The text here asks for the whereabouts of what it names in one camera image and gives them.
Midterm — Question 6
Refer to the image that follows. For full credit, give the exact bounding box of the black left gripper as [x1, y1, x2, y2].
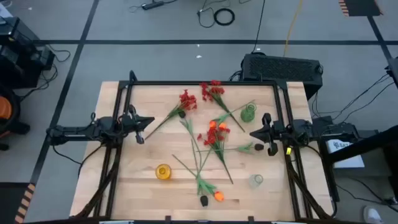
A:
[119, 105, 155, 145]

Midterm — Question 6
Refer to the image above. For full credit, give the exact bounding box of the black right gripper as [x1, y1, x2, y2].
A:
[249, 112, 285, 157]

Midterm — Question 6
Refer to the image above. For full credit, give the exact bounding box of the red artificial flower spray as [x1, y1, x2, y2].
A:
[196, 126, 234, 185]
[144, 89, 198, 141]
[200, 79, 246, 133]

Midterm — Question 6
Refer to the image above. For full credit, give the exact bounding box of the yellow textured glass vase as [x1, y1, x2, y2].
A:
[155, 163, 172, 180]

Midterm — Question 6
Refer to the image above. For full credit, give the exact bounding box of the green glass vase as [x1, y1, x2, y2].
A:
[239, 102, 257, 123]

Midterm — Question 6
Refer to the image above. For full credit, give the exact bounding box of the clear glass vase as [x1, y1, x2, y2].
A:
[248, 174, 264, 189]

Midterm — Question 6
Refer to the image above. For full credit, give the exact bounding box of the black computer tower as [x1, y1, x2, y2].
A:
[239, 52, 324, 101]

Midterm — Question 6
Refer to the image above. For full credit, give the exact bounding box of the white printed paper sheet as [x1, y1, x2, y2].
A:
[325, 138, 366, 169]

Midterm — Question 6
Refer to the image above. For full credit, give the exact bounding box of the black power strip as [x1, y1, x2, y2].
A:
[141, 0, 165, 11]

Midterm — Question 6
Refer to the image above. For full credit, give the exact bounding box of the black equipment cart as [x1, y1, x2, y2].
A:
[0, 15, 56, 90]

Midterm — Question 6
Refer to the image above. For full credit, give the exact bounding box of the person's foot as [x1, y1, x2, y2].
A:
[363, 205, 384, 224]

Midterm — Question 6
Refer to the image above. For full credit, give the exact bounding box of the orange black shop vacuum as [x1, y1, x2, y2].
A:
[0, 83, 31, 152]

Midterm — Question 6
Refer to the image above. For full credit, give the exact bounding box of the black device on stand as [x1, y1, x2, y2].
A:
[384, 57, 398, 90]

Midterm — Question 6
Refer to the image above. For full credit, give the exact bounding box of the hazard-striped black floor mat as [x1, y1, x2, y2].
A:
[0, 182, 37, 224]
[338, 0, 384, 17]

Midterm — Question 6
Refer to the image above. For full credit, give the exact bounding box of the black metal table frame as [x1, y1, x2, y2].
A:
[70, 70, 335, 222]

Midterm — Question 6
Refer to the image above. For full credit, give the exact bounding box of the black side stand frame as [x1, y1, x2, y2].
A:
[317, 123, 398, 203]

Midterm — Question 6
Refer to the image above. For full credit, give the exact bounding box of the black power cable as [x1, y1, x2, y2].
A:
[251, 0, 267, 54]

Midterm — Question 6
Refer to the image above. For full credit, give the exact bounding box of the yellow power cable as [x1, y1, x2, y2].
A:
[282, 0, 304, 58]

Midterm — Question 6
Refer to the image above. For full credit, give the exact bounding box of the thin black floor cable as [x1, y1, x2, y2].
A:
[196, 0, 233, 29]

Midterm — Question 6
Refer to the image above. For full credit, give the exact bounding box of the coiled black cable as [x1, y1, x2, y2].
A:
[213, 7, 236, 27]

